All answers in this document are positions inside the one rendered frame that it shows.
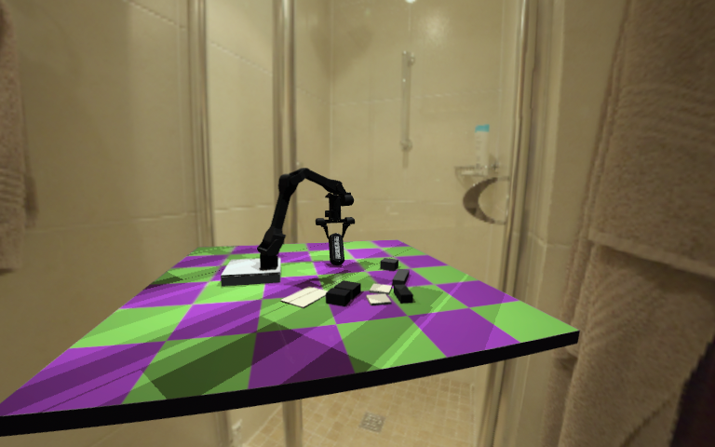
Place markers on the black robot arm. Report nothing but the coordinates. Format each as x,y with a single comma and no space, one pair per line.
273,239

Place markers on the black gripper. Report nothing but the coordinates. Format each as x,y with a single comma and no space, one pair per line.
335,214

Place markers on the dark grey controller unit with green rocker switches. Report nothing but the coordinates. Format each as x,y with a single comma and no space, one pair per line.
336,246

